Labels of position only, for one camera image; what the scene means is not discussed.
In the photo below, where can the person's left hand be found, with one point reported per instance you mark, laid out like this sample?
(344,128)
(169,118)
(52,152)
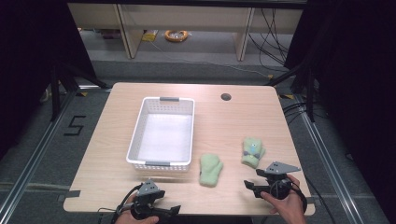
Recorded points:
(130,218)

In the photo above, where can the green plush toy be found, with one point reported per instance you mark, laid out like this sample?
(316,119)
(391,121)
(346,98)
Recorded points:
(209,171)

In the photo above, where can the yellow packet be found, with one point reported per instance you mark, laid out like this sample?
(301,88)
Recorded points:
(150,36)

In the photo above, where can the person's right hand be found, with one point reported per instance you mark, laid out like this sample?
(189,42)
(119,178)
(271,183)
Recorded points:
(291,208)

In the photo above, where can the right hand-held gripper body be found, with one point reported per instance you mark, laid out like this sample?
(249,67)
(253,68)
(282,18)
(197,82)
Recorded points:
(280,183)

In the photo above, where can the wooden shelf unit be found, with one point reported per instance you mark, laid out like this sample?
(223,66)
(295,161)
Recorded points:
(183,18)

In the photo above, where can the white plastic basket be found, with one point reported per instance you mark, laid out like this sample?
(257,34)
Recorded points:
(164,137)

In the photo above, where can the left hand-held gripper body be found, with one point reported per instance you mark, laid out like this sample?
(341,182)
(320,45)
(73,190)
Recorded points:
(144,205)

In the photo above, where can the green mitten with face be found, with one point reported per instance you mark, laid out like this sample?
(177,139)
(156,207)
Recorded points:
(252,152)

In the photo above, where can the black curtain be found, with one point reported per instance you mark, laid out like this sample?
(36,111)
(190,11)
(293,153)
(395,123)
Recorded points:
(31,62)
(358,77)

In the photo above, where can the grey tape strip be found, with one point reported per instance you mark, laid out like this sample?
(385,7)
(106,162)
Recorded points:
(73,194)
(311,200)

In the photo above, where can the black metal stand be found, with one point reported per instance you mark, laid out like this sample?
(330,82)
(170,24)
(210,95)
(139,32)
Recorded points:
(55,93)
(309,93)

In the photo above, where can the yellow black tape marker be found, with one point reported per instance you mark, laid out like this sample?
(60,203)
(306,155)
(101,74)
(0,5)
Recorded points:
(287,96)
(82,93)

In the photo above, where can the aluminium floor rail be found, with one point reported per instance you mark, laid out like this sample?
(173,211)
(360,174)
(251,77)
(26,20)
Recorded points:
(34,158)
(330,161)

